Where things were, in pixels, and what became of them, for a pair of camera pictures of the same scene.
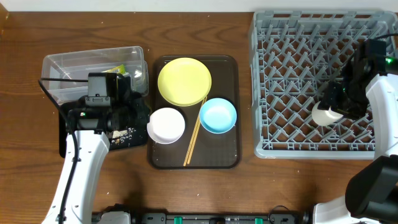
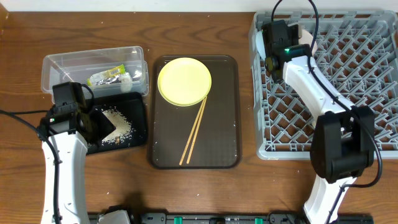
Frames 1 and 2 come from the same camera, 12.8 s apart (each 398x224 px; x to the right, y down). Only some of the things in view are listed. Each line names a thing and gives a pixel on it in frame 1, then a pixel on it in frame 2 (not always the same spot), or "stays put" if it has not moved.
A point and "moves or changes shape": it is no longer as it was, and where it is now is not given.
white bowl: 166,126 -> 307,38
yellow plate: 184,81 stays put
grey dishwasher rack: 294,56 stays put
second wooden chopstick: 196,132 stays put
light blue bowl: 217,116 -> 260,44
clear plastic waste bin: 64,77 stays put
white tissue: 138,73 moves or changes shape
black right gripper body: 350,101 -> 267,64
